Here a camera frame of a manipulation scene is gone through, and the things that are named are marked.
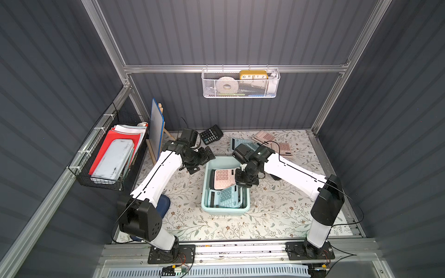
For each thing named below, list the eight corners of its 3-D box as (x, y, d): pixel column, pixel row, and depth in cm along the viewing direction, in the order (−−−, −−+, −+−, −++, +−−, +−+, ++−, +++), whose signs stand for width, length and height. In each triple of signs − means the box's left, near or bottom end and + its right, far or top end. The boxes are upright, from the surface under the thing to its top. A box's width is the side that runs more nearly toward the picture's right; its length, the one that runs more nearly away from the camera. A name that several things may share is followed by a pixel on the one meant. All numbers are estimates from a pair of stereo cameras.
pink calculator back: (254, 137, 119) (254, 135, 118) (260, 131, 123) (260, 129, 121) (269, 145, 115) (269, 143, 113) (274, 139, 118) (275, 136, 117)
